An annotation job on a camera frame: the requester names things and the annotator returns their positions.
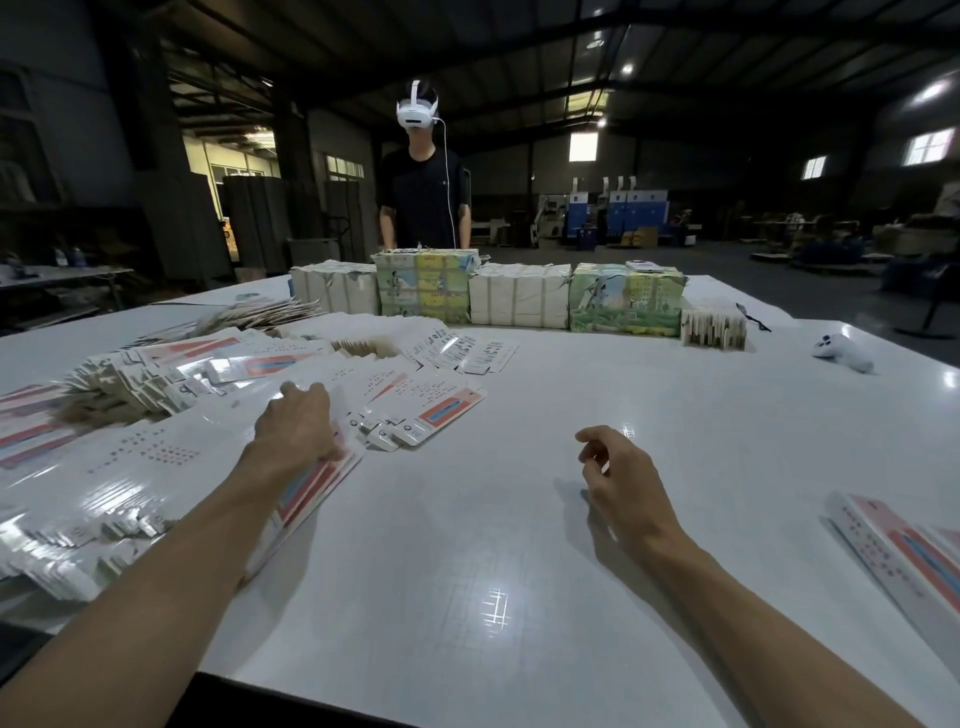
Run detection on person's left hand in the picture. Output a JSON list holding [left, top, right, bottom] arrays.
[[240, 381, 347, 489]]

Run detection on person's right hand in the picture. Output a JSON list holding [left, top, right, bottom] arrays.
[[576, 424, 696, 567]]

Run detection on red white carton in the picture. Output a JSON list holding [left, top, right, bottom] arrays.
[[247, 442, 365, 579]]

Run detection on pile of carton blanks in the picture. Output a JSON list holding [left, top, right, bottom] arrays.
[[0, 307, 519, 602]]

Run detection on person's right forearm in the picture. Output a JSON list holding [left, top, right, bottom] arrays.
[[645, 525, 924, 728]]

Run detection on person's left forearm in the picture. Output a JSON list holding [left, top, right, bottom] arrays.
[[0, 457, 309, 728]]

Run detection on pile of grey flat sheets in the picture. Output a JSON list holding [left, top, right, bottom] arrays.
[[157, 295, 317, 339]]

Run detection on row of white cartons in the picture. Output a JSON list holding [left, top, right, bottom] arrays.
[[289, 259, 381, 317], [468, 262, 573, 330]]

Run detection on small beige card stack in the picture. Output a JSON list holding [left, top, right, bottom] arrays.
[[681, 310, 749, 351]]

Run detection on grey crate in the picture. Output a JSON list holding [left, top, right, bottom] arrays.
[[288, 237, 341, 267]]

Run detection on green printed carton bundle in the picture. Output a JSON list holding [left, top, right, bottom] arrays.
[[570, 262, 689, 338]]

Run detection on green yellow carton bundle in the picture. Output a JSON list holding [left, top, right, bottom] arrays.
[[372, 247, 482, 326]]

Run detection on dark grey cabinet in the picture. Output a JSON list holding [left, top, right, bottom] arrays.
[[222, 172, 294, 275]]

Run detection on small white object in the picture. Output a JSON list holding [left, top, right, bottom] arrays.
[[811, 328, 875, 374]]

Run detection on blue machine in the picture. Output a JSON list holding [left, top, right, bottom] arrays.
[[565, 177, 671, 245]]

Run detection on grey side table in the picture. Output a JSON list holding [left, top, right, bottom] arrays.
[[0, 247, 137, 324]]

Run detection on white headset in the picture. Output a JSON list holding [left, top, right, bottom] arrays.
[[396, 78, 441, 132]]

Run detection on blue bins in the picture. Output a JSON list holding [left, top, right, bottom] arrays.
[[880, 252, 960, 297]]

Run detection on black floor stand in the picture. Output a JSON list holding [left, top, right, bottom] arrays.
[[895, 225, 960, 339]]

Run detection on double wall window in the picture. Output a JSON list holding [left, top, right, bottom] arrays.
[[903, 129, 956, 168]]

